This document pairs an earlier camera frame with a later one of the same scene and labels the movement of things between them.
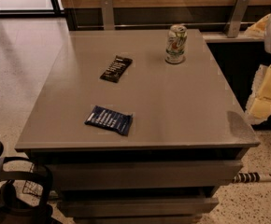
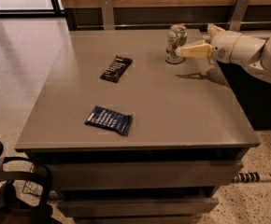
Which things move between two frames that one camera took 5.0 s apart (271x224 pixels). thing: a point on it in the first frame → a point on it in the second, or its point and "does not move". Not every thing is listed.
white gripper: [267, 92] → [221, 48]
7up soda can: [176, 44] does not move
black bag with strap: [8, 209] does not move
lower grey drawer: [135, 207] does not move
